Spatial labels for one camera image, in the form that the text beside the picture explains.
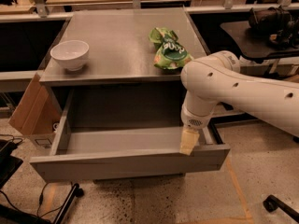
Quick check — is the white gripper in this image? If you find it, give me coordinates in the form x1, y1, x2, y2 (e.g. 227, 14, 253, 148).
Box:
179, 91, 218, 155

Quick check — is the grey top drawer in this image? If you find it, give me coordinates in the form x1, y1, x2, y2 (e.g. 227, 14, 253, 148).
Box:
30, 89, 230, 182

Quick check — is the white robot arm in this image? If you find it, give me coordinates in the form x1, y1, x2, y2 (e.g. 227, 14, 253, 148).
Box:
180, 50, 299, 155

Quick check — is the grey drawer cabinet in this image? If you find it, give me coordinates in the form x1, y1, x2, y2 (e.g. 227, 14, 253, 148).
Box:
39, 7, 217, 133

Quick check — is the green snack bag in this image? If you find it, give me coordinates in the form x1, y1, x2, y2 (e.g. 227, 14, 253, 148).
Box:
149, 27, 193, 70

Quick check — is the black caster leg right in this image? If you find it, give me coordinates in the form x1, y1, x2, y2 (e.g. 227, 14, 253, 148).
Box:
263, 195, 299, 223

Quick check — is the black side table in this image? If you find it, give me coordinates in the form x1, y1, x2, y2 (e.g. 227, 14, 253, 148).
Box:
214, 20, 299, 123

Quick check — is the black stand leg left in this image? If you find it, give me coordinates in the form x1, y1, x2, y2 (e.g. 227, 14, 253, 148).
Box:
52, 183, 84, 224

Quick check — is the black bag on table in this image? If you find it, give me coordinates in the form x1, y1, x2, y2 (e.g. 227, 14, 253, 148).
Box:
249, 7, 299, 49

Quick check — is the white ceramic bowl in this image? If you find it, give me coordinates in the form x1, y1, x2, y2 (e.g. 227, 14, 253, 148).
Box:
50, 40, 90, 71

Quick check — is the brown cardboard box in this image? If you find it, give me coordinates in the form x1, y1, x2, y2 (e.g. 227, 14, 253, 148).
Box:
8, 74, 62, 155

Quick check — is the black cable on floor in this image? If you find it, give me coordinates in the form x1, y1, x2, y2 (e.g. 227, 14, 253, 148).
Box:
0, 182, 64, 219

